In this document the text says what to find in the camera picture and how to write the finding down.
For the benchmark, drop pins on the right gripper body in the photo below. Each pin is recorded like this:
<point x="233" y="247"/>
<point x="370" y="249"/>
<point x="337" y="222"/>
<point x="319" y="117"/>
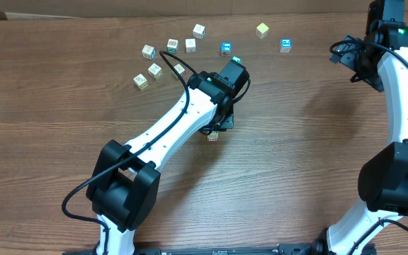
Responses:
<point x="357" y="66"/>

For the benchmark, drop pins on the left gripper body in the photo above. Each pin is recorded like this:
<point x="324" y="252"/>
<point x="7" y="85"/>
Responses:
<point x="223" y="122"/>

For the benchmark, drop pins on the wooden block blue front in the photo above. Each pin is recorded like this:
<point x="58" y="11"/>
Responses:
<point x="213" y="135"/>

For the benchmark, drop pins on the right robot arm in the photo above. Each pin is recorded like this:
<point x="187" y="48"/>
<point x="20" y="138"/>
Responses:
<point x="380" y="59"/>

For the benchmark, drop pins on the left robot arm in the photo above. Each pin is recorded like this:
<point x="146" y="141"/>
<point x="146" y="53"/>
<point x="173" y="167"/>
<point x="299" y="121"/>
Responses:
<point x="127" y="175"/>

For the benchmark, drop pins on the green L block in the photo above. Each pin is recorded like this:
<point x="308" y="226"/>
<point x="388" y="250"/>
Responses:
<point x="237" y="59"/>

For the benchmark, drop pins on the wooden block red side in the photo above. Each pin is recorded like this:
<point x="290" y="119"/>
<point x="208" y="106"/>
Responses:
<point x="179" y="68"/>

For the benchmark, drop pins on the plain wooden block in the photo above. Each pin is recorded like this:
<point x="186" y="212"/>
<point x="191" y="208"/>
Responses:
<point x="190" y="45"/>

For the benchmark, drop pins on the wooden block top blue side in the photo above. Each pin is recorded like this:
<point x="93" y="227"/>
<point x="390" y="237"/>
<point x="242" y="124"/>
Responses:
<point x="199" y="31"/>

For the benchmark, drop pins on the block with green B side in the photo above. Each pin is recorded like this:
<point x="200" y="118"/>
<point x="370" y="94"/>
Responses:
<point x="172" y="46"/>

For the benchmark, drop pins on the yellow top block far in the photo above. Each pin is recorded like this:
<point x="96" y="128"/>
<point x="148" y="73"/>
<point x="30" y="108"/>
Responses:
<point x="262" y="30"/>

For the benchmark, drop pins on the blue P block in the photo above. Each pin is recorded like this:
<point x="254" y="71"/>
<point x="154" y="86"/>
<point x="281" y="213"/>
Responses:
<point x="285" y="45"/>

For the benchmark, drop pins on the wooden block yellow S side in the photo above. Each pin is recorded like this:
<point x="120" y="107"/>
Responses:
<point x="140" y="81"/>

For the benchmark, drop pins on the wooden block car picture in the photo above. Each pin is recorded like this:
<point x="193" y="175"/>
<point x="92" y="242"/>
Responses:
<point x="149" y="52"/>

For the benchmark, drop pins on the cardboard backdrop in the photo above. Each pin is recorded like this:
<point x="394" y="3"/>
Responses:
<point x="135" y="8"/>

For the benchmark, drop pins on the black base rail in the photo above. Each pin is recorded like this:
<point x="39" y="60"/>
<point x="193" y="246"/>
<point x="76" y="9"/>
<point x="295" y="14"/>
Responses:
<point x="281" y="249"/>

